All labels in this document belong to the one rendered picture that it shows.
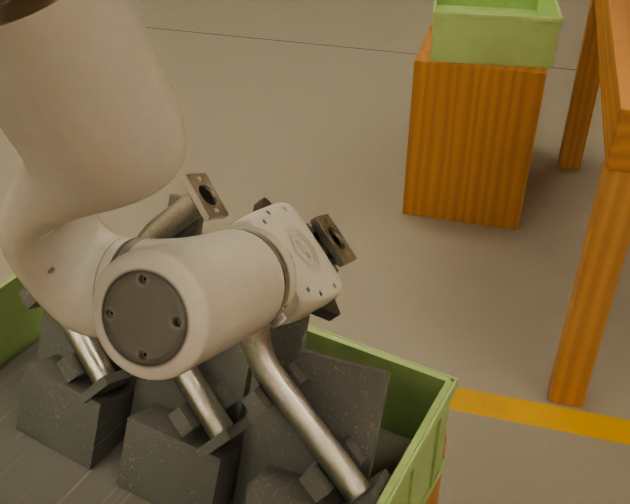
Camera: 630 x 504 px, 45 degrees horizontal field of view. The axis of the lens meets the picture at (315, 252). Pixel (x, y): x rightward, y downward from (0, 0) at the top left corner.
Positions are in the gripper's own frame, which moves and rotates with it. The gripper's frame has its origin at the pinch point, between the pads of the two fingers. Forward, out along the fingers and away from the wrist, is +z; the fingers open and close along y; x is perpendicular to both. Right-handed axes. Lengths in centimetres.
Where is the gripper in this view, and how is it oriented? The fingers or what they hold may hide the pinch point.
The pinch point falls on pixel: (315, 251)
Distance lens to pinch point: 76.8
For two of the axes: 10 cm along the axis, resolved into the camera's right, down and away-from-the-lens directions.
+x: -7.7, 5.3, 3.5
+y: -5.4, -8.4, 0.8
